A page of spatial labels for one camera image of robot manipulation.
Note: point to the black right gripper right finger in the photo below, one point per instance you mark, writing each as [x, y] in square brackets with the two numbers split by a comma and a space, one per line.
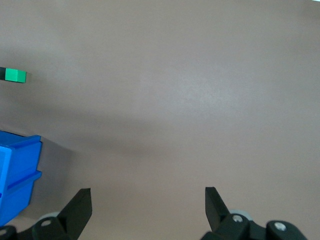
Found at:
[225, 227]

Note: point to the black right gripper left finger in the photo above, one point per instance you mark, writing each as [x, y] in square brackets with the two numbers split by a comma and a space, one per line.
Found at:
[72, 220]

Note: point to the green cube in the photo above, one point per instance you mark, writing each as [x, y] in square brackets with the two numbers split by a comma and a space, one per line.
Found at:
[15, 75]

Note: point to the blue plastic storage bin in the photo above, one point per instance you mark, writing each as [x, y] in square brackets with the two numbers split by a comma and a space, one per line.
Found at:
[17, 175]

